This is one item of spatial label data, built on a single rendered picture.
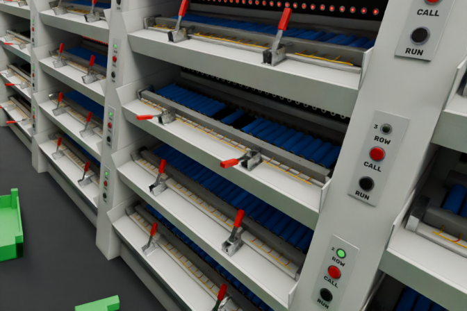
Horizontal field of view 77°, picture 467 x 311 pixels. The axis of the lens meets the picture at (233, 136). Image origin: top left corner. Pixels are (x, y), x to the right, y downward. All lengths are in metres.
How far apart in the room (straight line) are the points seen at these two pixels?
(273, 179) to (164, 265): 0.46
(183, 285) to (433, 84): 0.69
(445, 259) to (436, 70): 0.24
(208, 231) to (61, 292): 0.51
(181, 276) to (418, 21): 0.73
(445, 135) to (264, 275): 0.39
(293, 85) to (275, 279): 0.36
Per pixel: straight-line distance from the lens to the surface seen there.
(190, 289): 0.82
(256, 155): 0.54
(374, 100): 0.42
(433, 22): 0.42
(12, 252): 1.16
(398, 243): 0.47
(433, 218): 0.50
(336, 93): 0.44
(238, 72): 0.55
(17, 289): 1.08
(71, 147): 1.43
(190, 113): 0.70
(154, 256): 0.90
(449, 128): 0.42
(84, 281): 1.06
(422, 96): 0.41
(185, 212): 0.73
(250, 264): 0.63
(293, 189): 0.51
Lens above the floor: 0.74
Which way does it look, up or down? 17 degrees down
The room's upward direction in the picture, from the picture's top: 11 degrees clockwise
